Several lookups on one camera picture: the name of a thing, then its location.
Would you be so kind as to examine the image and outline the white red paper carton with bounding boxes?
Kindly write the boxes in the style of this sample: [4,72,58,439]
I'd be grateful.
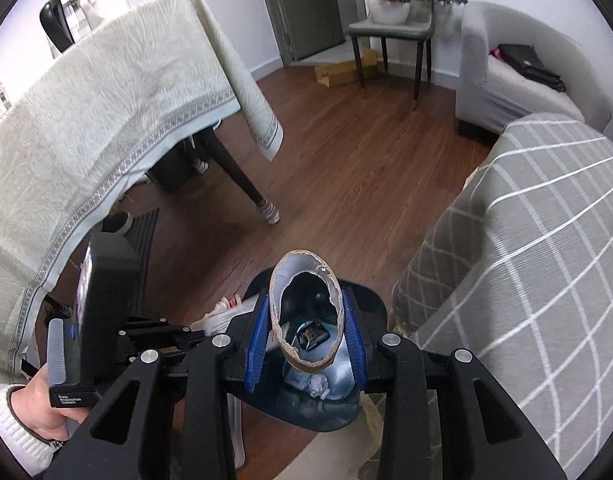
[202,296,261,337]

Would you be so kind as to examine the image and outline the beige patterned tablecloth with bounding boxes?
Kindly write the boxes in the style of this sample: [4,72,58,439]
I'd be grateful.
[0,0,287,386]

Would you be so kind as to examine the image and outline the potted plant grey pot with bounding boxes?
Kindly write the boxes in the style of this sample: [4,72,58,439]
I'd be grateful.
[409,0,468,23]

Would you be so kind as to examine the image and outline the grey armchair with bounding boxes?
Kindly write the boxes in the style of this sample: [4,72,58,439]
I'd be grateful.
[456,1,613,148]

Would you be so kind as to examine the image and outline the potted plant white pot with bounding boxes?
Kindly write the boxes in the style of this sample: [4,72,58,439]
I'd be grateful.
[369,0,412,25]

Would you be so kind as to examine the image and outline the black storage box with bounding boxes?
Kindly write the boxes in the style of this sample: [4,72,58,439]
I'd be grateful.
[146,135,197,195]

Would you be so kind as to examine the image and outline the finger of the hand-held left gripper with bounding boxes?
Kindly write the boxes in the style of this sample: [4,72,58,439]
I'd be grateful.
[115,341,190,367]
[120,316,207,343]

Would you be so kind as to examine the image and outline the dark blue trash bin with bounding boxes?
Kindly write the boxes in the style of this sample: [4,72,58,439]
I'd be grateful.
[226,280,389,433]

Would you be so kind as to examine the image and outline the dark floor mat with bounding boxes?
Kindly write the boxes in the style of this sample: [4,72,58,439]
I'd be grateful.
[126,208,160,311]

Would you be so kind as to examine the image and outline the person's left hand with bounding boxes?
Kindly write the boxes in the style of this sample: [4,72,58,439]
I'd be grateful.
[9,364,90,443]

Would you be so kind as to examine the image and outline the grey chair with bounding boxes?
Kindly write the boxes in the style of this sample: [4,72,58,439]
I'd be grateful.
[347,0,435,111]

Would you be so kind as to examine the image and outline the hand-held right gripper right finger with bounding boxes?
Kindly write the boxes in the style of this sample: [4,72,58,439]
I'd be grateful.
[339,287,569,480]

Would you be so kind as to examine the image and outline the dark foil wrapper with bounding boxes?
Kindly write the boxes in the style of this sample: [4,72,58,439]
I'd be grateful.
[296,325,329,351]

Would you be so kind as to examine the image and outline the grey green door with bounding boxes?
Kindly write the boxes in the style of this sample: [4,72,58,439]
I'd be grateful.
[254,0,367,66]

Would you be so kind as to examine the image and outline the beige rug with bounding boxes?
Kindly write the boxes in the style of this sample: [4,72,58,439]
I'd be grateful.
[281,395,387,480]

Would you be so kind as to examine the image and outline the dark table leg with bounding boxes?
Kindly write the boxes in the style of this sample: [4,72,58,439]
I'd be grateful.
[199,127,282,226]

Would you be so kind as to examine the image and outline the black bag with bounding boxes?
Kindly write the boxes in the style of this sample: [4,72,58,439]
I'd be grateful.
[496,43,567,93]

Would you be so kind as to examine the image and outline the cardboard tube silver lining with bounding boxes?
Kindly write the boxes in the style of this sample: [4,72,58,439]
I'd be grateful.
[270,250,343,373]

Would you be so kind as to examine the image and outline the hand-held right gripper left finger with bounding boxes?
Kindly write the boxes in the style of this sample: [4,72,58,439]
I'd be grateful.
[44,287,270,480]

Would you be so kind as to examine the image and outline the person's left forearm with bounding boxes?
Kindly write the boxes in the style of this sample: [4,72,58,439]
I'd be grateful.
[0,382,57,478]

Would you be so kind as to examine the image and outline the glass electric kettle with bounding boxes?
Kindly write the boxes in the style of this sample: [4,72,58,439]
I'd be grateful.
[40,0,87,54]

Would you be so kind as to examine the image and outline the flat cardboard box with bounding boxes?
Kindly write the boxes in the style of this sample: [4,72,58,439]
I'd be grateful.
[315,49,379,87]

